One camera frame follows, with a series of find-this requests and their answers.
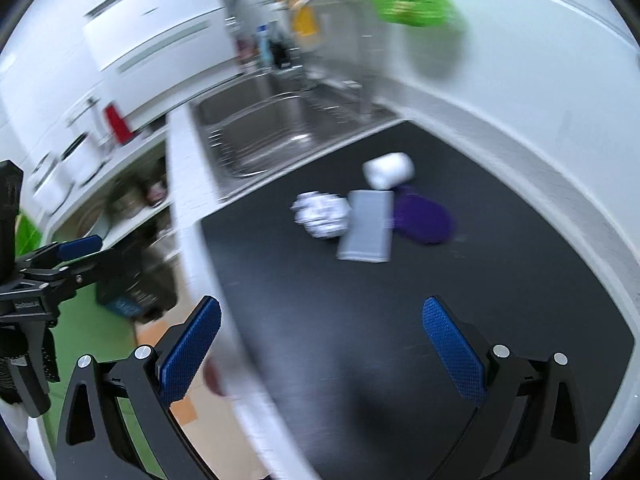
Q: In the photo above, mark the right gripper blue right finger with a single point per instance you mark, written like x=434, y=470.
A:
x=464, y=366

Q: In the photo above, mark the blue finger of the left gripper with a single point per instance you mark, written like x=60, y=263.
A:
x=99, y=267
x=75, y=249

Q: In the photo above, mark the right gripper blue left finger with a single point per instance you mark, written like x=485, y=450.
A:
x=183, y=347

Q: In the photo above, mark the purple foil wrapper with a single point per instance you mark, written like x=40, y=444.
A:
x=419, y=219

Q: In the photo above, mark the white plastic tray lid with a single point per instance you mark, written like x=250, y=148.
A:
x=370, y=229

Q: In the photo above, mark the white paper ball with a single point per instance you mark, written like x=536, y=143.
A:
x=322, y=215

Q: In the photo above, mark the white paper roll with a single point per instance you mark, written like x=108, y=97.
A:
x=388, y=171

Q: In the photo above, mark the pink trash bin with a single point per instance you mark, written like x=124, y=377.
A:
x=211, y=378

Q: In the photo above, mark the orange floor mat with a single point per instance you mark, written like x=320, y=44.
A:
x=148, y=337

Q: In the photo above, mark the black blue recycling bin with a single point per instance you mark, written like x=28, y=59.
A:
x=136, y=284

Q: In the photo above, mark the black counter mat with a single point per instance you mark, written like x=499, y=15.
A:
x=339, y=345

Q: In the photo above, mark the white countertop dishwasher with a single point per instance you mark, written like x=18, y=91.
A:
x=154, y=55

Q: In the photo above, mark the stainless steel sink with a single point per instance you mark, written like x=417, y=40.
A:
x=337, y=105

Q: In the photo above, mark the tall chrome faucet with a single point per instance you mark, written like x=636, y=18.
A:
x=244, y=19

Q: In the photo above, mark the slim gooseneck water faucet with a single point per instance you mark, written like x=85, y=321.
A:
x=349, y=46

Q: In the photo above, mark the green plastic basket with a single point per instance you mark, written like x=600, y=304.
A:
x=414, y=13

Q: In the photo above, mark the wire sink basket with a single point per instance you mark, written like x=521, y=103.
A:
x=269, y=133

